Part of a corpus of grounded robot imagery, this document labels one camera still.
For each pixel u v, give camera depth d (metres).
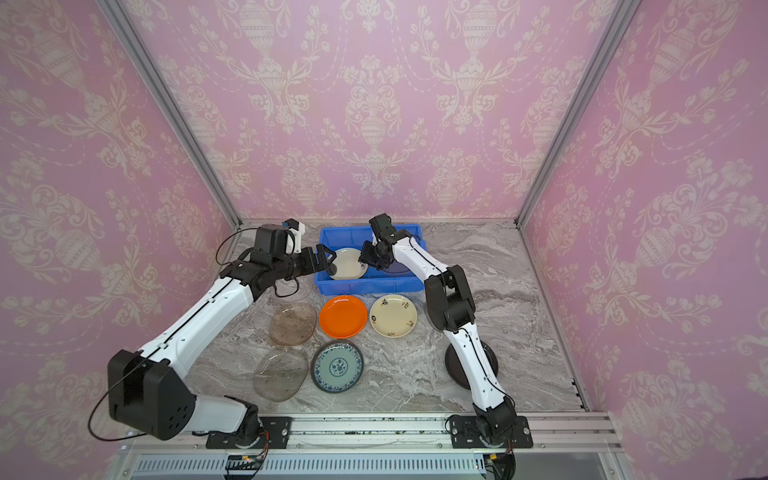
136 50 0.75
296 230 0.76
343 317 0.95
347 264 1.04
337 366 0.85
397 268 1.03
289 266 0.68
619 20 0.69
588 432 0.76
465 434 0.73
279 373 0.84
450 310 0.65
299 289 0.72
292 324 0.94
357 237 1.09
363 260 0.94
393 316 0.95
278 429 0.74
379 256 0.90
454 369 0.84
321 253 0.73
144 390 0.41
